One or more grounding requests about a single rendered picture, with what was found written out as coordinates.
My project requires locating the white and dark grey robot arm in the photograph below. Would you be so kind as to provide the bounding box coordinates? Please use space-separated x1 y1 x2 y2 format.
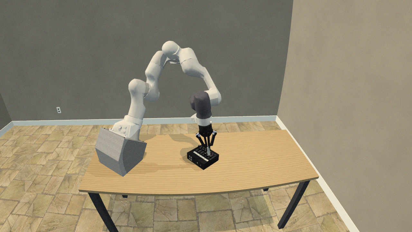
109 41 221 141

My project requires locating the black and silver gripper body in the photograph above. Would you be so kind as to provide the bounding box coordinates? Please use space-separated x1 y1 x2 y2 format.
199 124 213 137

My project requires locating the black lighting desk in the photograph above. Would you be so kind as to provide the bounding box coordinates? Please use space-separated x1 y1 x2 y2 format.
187 145 219 170

